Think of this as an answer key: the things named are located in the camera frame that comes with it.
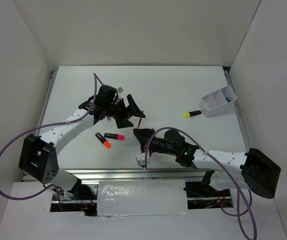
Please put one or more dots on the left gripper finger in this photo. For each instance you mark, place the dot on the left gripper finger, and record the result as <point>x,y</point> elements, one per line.
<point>133,109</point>
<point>122,123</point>

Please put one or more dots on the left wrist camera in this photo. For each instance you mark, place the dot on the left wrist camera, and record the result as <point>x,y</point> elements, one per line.
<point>120,90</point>

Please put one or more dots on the orange highlighter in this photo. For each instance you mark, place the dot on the orange highlighter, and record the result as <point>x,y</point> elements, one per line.
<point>103,140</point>

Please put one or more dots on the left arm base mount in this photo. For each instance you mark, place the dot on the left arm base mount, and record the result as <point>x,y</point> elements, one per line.
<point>85,202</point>

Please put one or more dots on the white cover plate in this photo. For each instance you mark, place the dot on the white cover plate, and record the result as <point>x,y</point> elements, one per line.
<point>141,198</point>

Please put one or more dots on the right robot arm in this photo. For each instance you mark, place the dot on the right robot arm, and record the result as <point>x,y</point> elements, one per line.
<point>252,170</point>

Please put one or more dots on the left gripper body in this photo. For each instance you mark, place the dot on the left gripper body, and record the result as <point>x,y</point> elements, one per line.
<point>116,110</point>

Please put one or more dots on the red pen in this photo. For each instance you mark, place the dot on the red pen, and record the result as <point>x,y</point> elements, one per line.
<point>139,121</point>

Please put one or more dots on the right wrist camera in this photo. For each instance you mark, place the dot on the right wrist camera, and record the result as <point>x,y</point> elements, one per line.
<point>142,160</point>

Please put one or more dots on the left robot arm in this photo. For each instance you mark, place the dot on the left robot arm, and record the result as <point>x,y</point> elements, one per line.
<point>39,153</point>

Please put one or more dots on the pink highlighter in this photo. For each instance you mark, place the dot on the pink highlighter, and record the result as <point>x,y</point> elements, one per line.
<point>114,136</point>

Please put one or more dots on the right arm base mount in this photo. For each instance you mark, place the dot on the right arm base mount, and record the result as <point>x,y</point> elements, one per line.
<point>200,195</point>

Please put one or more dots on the aluminium frame rail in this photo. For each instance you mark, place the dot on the aluminium frame rail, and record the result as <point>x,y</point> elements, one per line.
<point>137,174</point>

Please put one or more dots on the white divided container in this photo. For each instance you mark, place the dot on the white divided container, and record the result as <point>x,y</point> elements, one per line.
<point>215,103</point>

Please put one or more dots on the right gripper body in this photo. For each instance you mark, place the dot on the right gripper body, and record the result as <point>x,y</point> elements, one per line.
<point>158,144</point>

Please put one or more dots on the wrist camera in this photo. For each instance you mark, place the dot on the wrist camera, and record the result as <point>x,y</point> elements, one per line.
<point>120,90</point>
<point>142,160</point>

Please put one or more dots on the yellow highlighter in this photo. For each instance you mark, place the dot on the yellow highlighter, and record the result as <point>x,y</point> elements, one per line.
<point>192,113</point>

